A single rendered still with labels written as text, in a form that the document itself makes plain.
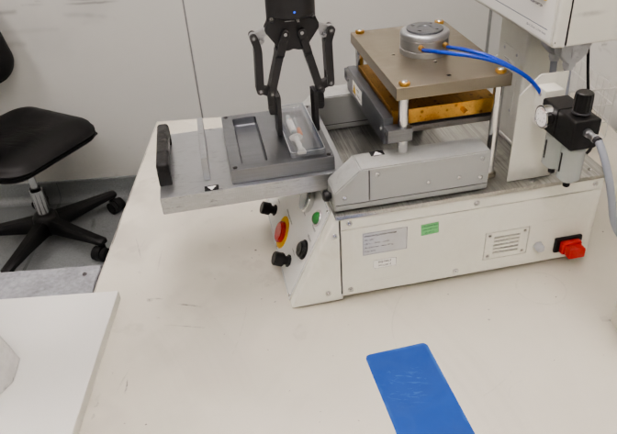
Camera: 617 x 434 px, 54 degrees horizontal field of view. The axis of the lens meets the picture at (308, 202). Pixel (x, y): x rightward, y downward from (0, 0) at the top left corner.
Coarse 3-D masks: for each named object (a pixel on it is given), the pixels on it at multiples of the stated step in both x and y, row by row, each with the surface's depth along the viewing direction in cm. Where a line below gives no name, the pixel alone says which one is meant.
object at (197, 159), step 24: (192, 144) 108; (216, 144) 107; (192, 168) 100; (216, 168) 100; (336, 168) 98; (168, 192) 95; (192, 192) 94; (216, 192) 94; (240, 192) 95; (264, 192) 96; (288, 192) 97
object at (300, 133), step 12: (288, 108) 109; (300, 108) 109; (288, 120) 105; (300, 120) 105; (288, 132) 101; (300, 132) 101; (312, 132) 101; (288, 144) 98; (300, 144) 97; (312, 144) 97
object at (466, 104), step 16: (368, 80) 105; (384, 96) 98; (432, 96) 97; (448, 96) 97; (464, 96) 97; (480, 96) 96; (416, 112) 94; (432, 112) 95; (448, 112) 96; (464, 112) 95; (480, 112) 97; (416, 128) 96
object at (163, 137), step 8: (160, 128) 104; (168, 128) 105; (160, 136) 102; (168, 136) 103; (160, 144) 100; (168, 144) 100; (160, 152) 97; (168, 152) 98; (160, 160) 95; (168, 160) 96; (160, 168) 94; (168, 168) 95; (160, 176) 95; (168, 176) 95; (160, 184) 96; (168, 184) 96
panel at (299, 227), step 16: (320, 192) 101; (288, 208) 114; (320, 208) 100; (272, 224) 122; (288, 224) 112; (304, 224) 105; (320, 224) 98; (288, 240) 110; (304, 240) 102; (304, 256) 101; (288, 272) 107; (288, 288) 105
